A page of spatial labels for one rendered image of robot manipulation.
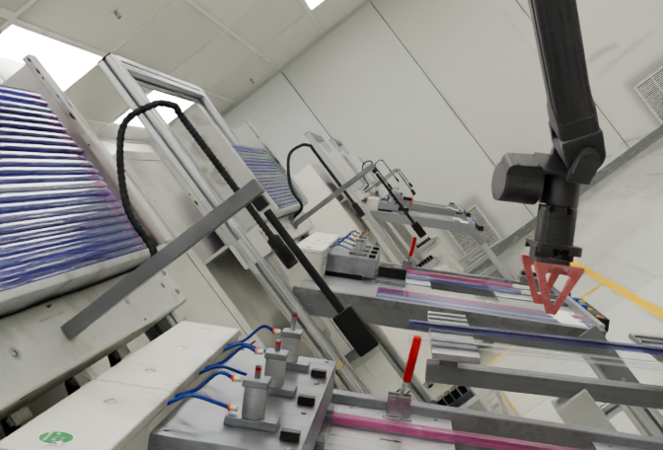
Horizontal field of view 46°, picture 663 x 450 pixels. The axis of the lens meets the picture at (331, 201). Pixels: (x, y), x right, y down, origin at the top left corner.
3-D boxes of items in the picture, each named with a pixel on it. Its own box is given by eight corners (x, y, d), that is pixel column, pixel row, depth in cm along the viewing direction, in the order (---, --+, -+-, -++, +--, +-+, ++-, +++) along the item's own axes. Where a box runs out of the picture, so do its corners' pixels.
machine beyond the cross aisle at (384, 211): (529, 289, 601) (379, 91, 607) (548, 308, 520) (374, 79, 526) (386, 392, 616) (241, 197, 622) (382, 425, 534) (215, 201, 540)
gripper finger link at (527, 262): (521, 305, 118) (529, 243, 118) (513, 298, 125) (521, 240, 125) (566, 312, 118) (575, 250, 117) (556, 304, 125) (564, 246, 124)
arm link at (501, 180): (605, 154, 109) (584, 124, 116) (527, 143, 107) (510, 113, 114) (574, 224, 115) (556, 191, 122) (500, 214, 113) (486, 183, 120)
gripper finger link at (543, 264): (529, 313, 111) (538, 247, 111) (521, 305, 118) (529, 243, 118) (578, 320, 111) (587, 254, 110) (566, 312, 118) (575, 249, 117)
